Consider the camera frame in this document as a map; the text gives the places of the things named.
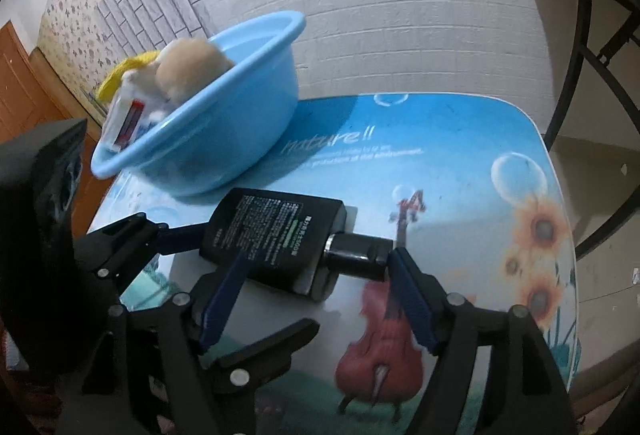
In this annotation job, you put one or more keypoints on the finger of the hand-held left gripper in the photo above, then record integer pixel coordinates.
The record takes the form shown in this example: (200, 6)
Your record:
(180, 237)
(270, 355)

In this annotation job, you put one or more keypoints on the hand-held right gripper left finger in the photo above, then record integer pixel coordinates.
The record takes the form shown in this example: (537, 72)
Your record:
(222, 305)

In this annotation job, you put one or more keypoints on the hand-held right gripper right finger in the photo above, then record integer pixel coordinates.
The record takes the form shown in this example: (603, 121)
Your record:
(412, 305)

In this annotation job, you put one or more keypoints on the black bottle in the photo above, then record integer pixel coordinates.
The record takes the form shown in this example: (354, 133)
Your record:
(280, 230)

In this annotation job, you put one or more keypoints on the light blue plastic basin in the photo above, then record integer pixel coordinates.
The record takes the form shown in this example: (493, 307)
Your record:
(225, 130)

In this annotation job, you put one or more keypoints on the white packet red blue label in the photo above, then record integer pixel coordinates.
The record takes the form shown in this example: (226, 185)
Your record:
(127, 120)

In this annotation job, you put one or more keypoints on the plush dog with yellow hat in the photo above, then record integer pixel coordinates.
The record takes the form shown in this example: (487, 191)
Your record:
(190, 65)

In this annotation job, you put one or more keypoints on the wooden door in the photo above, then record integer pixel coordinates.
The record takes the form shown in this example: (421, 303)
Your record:
(20, 80)

